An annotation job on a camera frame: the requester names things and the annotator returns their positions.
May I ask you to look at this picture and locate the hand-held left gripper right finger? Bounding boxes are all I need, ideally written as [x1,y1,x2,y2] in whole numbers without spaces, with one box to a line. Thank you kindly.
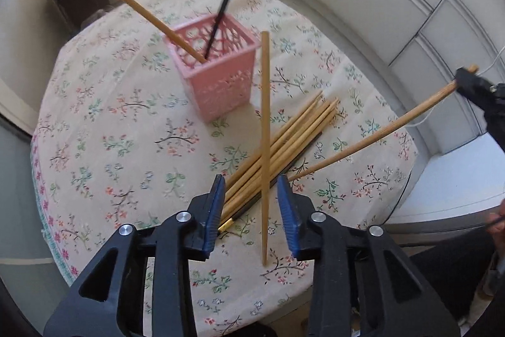
[276,174,460,337]

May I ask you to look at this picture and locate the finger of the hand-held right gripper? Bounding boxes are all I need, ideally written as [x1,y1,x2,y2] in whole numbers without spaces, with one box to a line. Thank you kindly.
[455,68,498,101]

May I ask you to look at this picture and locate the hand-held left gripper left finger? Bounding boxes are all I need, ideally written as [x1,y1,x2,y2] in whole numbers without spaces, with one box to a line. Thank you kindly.
[43,174,226,337]

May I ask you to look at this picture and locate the black chopstick with gold band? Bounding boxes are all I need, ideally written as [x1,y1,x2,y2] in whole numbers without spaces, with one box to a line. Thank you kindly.
[217,129,328,235]
[204,0,252,60]

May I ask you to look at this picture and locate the pile of wooden chopsticks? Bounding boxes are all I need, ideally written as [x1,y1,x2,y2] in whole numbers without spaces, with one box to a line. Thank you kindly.
[221,90,342,220]

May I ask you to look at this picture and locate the wooden chopstick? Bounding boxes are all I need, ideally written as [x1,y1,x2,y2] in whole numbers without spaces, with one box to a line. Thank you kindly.
[260,31,271,267]
[287,64,480,182]
[92,0,207,64]

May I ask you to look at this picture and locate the pink lattice utensil holder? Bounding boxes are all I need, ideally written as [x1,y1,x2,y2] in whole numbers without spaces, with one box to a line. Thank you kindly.
[163,14,261,122]

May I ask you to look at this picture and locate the floral tablecloth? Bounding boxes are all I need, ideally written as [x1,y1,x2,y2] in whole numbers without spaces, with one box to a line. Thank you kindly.
[31,0,419,327]

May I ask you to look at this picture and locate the person's dark trousers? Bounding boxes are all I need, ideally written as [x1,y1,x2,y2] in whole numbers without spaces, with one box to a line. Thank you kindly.
[398,242,500,332]

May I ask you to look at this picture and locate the dark brown stand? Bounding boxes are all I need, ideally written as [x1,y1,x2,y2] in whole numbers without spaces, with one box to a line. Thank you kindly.
[59,0,116,35]

